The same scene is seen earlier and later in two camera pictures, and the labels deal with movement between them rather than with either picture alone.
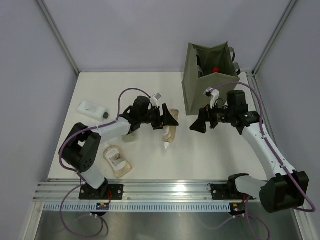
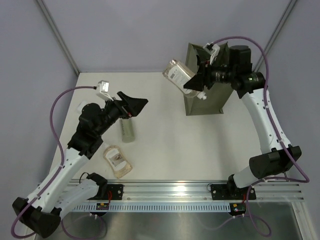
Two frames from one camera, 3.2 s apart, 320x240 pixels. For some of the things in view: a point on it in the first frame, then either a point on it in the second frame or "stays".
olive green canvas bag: x=205 y=68 stays
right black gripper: x=200 y=125 -> x=197 y=83
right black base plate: x=228 y=192 stays
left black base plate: x=104 y=192 stays
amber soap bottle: x=169 y=132 -> x=179 y=74
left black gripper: x=167 y=120 -> x=134 y=105
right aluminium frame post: x=286 y=13 stays
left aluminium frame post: x=55 y=28 stays
